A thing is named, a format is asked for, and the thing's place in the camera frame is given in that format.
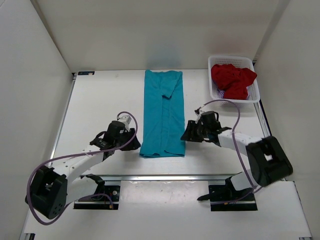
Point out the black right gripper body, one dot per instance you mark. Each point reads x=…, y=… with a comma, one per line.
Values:
x=205, y=131

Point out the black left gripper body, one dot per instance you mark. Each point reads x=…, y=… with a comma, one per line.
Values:
x=117, y=141

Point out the teal polo shirt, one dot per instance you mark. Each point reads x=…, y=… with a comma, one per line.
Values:
x=163, y=115

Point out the red t shirt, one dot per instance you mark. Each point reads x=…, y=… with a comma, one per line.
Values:
x=233, y=80

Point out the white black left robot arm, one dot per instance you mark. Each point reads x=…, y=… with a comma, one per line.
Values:
x=51, y=189

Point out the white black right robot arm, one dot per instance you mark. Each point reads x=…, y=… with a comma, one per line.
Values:
x=268, y=163

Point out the lilac garment in basket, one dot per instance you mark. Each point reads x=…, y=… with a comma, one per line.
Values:
x=221, y=93

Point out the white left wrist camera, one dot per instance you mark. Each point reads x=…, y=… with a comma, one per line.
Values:
x=126, y=120

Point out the aluminium table edge rail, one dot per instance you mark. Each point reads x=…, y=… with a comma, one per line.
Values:
x=166, y=178

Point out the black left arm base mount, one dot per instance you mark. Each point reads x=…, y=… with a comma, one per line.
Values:
x=109, y=201

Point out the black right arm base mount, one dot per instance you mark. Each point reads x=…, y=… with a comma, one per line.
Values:
x=224, y=199

